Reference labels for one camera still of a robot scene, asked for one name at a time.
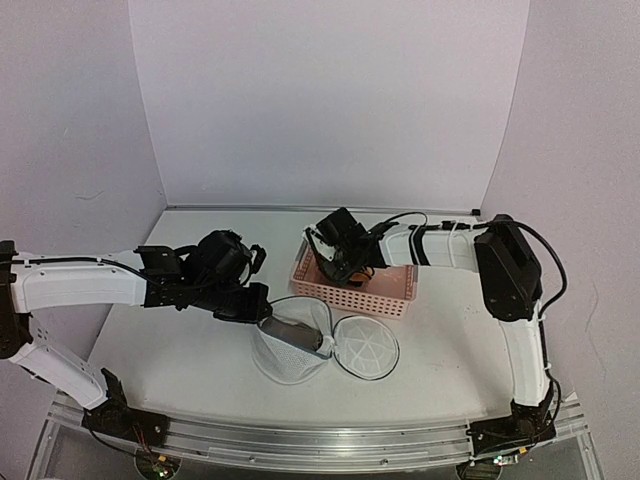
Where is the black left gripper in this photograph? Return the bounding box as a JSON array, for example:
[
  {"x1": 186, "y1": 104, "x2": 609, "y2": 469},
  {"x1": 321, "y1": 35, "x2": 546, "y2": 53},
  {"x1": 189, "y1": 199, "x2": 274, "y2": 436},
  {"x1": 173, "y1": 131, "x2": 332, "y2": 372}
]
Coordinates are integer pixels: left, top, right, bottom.
[{"x1": 191, "y1": 279, "x2": 273, "y2": 325}]

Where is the grey bra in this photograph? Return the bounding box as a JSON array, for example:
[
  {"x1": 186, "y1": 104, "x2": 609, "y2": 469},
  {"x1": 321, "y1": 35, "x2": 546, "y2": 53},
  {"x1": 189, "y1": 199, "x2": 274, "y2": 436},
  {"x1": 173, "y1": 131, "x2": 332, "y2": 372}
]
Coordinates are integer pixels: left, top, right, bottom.
[{"x1": 260, "y1": 316, "x2": 323, "y2": 351}]

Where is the white mesh laundry bag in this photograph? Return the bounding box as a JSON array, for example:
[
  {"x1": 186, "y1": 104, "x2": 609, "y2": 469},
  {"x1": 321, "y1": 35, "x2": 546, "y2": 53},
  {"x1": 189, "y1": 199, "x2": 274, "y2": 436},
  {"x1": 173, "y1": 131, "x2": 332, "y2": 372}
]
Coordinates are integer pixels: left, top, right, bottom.
[{"x1": 252, "y1": 296, "x2": 401, "y2": 385}]

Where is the orange black bra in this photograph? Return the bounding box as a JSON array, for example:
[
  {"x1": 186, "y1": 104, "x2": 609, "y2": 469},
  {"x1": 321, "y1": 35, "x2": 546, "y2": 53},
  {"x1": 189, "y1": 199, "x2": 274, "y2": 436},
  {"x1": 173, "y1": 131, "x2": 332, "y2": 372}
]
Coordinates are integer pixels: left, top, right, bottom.
[{"x1": 347, "y1": 267, "x2": 375, "y2": 288}]

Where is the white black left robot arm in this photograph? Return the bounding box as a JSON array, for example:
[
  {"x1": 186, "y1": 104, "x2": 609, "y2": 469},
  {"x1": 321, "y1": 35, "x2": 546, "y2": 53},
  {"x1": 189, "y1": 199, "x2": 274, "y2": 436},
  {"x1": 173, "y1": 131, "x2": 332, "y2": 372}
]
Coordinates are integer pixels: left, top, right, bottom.
[{"x1": 1, "y1": 230, "x2": 272, "y2": 447}]

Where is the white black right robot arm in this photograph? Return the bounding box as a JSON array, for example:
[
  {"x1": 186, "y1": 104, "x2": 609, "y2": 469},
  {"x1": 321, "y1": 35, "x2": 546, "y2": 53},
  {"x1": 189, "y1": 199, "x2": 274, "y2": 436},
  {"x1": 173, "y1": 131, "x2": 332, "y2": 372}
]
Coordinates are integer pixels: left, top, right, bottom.
[{"x1": 302, "y1": 208, "x2": 561, "y2": 457}]

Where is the pink perforated plastic basket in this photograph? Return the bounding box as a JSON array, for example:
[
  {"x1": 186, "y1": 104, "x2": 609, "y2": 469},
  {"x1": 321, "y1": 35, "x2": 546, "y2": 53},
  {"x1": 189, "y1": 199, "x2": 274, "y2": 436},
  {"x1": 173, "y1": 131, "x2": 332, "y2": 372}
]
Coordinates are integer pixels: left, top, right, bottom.
[{"x1": 290, "y1": 241, "x2": 418, "y2": 319}]

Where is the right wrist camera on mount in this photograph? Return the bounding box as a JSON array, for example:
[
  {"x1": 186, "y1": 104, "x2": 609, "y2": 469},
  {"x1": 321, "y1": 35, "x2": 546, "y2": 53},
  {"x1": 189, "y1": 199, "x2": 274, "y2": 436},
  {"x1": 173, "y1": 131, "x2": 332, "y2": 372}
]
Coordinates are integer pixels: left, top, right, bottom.
[{"x1": 304, "y1": 207, "x2": 367, "y2": 249}]

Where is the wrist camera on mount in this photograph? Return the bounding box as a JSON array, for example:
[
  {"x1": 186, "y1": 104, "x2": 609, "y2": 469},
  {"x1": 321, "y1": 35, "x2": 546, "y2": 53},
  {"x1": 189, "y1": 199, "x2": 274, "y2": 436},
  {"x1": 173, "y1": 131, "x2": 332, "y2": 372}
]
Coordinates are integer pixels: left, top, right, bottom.
[
  {"x1": 304, "y1": 207, "x2": 367, "y2": 249},
  {"x1": 182, "y1": 230, "x2": 267, "y2": 291}
]

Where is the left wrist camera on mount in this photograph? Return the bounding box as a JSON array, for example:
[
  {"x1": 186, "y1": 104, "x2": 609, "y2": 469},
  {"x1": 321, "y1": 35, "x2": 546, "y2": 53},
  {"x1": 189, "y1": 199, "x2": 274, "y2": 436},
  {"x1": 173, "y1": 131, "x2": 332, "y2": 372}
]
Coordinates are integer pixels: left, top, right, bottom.
[{"x1": 182, "y1": 230, "x2": 267, "y2": 291}]

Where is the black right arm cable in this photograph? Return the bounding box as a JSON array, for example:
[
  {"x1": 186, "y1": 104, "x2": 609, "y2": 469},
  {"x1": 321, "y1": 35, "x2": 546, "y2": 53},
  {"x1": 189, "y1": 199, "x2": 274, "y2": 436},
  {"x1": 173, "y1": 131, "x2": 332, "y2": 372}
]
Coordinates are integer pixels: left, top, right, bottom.
[{"x1": 379, "y1": 212, "x2": 570, "y2": 321}]

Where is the aluminium rail at table back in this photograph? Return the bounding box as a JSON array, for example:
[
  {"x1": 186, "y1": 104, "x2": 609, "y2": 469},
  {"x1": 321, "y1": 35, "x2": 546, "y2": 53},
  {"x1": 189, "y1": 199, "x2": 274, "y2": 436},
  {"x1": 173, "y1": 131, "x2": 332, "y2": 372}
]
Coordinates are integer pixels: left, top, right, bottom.
[{"x1": 165, "y1": 204, "x2": 482, "y2": 218}]

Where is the aluminium front rail frame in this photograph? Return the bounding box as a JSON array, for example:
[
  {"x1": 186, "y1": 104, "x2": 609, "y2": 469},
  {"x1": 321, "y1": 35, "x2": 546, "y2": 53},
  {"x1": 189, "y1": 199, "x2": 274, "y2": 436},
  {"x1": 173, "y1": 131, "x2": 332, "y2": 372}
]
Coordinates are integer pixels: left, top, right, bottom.
[{"x1": 29, "y1": 389, "x2": 601, "y2": 480}]

